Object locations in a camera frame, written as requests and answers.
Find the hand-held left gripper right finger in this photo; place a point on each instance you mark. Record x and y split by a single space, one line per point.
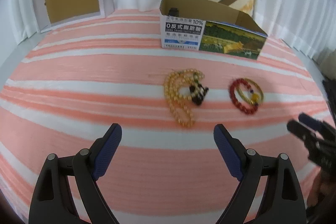
228 153

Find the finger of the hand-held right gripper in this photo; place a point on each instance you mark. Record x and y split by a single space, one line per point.
309 121
298 129

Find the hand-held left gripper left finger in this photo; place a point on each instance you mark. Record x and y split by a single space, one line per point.
107 153

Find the gold bangle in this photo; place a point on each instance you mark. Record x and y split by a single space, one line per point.
256 99

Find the printed cardboard box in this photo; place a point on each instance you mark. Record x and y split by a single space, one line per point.
225 37

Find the person's right hand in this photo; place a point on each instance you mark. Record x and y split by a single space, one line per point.
319 187

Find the pink white striped blanket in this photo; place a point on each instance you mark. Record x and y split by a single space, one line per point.
105 69

